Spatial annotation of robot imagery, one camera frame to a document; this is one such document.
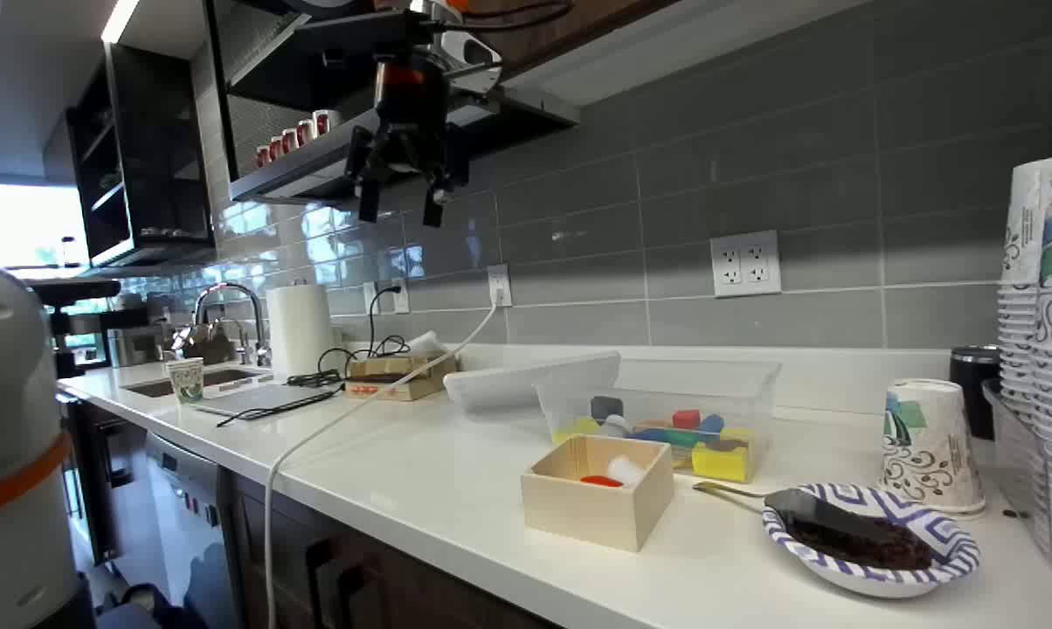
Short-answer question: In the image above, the yellow toy block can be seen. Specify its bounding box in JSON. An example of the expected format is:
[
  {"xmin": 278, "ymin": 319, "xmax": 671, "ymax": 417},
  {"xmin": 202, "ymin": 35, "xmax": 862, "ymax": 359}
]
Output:
[{"xmin": 687, "ymin": 437, "xmax": 760, "ymax": 487}]

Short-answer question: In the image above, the ceiling light strip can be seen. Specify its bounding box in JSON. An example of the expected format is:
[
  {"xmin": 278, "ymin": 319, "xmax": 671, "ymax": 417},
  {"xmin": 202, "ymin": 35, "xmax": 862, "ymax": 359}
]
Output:
[{"xmin": 99, "ymin": 0, "xmax": 143, "ymax": 48}]

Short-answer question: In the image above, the clear plastic container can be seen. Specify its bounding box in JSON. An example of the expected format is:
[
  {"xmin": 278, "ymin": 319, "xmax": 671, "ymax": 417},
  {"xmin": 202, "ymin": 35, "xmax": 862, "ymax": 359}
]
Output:
[{"xmin": 532, "ymin": 355, "xmax": 782, "ymax": 487}]

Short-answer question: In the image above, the black open cabinet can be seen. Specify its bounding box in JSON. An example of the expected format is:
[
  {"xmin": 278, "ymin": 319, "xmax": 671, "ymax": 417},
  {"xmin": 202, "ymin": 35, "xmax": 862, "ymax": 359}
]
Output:
[{"xmin": 62, "ymin": 43, "xmax": 219, "ymax": 274}]

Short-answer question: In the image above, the white outlet with plug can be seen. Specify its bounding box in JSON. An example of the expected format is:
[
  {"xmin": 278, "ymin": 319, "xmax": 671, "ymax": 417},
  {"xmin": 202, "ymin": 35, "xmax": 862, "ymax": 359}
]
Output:
[{"xmin": 481, "ymin": 261, "xmax": 517, "ymax": 314}]

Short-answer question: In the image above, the open shelf unit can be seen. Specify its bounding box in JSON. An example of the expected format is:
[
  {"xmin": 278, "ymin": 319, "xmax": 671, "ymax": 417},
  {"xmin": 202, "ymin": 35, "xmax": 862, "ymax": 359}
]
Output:
[{"xmin": 202, "ymin": 0, "xmax": 583, "ymax": 211}]

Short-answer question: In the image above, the small white item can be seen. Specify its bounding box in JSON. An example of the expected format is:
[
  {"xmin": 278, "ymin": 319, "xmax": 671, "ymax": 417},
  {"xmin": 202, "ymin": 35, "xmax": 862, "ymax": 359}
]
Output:
[{"xmin": 605, "ymin": 455, "xmax": 650, "ymax": 489}]

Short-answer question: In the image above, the steel dishwasher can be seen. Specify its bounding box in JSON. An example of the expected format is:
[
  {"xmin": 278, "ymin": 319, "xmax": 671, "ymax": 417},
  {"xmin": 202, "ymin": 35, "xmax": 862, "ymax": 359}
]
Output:
[{"xmin": 100, "ymin": 429, "xmax": 239, "ymax": 629}]

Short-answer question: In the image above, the thin black tap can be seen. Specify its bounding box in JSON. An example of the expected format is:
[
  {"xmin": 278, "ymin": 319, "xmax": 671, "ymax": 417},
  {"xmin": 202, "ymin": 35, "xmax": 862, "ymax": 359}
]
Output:
[{"xmin": 364, "ymin": 275, "xmax": 407, "ymax": 359}]

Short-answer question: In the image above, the dark spatula metal handle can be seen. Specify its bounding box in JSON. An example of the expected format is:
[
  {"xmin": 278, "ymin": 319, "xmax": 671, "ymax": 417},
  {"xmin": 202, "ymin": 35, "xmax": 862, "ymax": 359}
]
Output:
[{"xmin": 693, "ymin": 478, "xmax": 935, "ymax": 574}]

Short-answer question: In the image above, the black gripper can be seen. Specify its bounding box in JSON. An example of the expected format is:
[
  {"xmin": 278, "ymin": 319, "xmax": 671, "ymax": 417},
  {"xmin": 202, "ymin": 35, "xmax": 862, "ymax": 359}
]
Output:
[{"xmin": 346, "ymin": 48, "xmax": 476, "ymax": 229}]

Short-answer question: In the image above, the wooden cabinet door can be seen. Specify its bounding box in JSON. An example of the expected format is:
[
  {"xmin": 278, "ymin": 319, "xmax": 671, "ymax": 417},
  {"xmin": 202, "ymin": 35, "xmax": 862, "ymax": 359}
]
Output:
[{"xmin": 493, "ymin": 0, "xmax": 676, "ymax": 77}]

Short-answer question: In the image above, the black coffee machine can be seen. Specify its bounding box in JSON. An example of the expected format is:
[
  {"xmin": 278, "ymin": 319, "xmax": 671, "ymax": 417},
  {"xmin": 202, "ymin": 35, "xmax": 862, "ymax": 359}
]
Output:
[{"xmin": 27, "ymin": 275, "xmax": 154, "ymax": 382}]

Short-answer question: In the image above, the white cylinder orange band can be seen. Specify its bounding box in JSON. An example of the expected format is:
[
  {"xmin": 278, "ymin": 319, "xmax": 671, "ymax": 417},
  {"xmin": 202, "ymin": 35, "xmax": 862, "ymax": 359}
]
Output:
[{"xmin": 0, "ymin": 255, "xmax": 83, "ymax": 629}]

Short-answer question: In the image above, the dark wooden lower cabinet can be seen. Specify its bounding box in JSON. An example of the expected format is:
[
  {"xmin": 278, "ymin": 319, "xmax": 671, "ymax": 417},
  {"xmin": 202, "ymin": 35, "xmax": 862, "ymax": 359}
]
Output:
[{"xmin": 223, "ymin": 468, "xmax": 563, "ymax": 629}]

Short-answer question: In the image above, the white paper towel roll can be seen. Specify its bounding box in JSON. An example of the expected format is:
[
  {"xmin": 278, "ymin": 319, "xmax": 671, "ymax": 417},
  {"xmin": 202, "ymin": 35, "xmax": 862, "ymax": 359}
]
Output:
[{"xmin": 262, "ymin": 278, "xmax": 340, "ymax": 376}]

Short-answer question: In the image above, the white double wall outlet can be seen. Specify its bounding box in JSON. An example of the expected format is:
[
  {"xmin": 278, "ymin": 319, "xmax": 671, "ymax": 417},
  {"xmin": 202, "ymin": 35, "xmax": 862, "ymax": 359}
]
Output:
[{"xmin": 704, "ymin": 227, "xmax": 787, "ymax": 300}]

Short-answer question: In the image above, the upturned patterned paper cup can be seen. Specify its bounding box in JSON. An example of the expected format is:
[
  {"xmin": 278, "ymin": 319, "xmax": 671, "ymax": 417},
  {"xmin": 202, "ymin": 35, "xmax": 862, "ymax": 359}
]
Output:
[{"xmin": 878, "ymin": 375, "xmax": 989, "ymax": 516}]

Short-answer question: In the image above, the blue patterned paper plate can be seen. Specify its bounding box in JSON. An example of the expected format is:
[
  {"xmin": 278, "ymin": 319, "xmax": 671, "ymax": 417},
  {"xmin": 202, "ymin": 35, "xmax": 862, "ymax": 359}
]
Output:
[{"xmin": 759, "ymin": 478, "xmax": 984, "ymax": 602}]

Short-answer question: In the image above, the black flat mat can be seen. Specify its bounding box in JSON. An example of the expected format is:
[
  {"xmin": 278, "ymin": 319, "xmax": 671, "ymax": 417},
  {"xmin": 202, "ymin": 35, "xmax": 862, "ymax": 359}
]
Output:
[{"xmin": 195, "ymin": 382, "xmax": 342, "ymax": 425}]

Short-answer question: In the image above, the white power cable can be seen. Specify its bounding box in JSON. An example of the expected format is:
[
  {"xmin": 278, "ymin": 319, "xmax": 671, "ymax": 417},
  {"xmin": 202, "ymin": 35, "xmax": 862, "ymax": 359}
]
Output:
[{"xmin": 258, "ymin": 292, "xmax": 505, "ymax": 629}]

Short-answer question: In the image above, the steel sink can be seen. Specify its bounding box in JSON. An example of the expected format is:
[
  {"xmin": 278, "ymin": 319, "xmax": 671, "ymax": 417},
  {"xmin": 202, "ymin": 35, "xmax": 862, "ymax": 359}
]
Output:
[{"xmin": 118, "ymin": 363, "xmax": 277, "ymax": 401}]

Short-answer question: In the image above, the black cup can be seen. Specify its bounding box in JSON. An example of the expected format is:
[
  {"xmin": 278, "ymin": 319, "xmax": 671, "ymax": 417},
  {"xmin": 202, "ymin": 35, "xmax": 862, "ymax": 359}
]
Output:
[{"xmin": 948, "ymin": 344, "xmax": 1007, "ymax": 445}]

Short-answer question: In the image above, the green toy block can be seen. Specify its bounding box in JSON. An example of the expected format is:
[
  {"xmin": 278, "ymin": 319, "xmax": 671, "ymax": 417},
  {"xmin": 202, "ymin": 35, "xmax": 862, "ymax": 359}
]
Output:
[{"xmin": 629, "ymin": 429, "xmax": 714, "ymax": 462}]

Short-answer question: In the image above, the chrome arched faucet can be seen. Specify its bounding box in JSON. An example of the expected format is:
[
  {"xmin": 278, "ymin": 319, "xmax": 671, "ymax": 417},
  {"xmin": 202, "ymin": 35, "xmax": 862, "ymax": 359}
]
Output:
[{"xmin": 192, "ymin": 278, "xmax": 272, "ymax": 369}]

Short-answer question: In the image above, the small patterned paper cup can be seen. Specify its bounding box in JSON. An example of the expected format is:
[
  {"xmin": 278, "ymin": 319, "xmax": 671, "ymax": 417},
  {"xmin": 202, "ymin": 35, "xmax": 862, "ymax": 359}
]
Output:
[{"xmin": 168, "ymin": 353, "xmax": 209, "ymax": 404}]

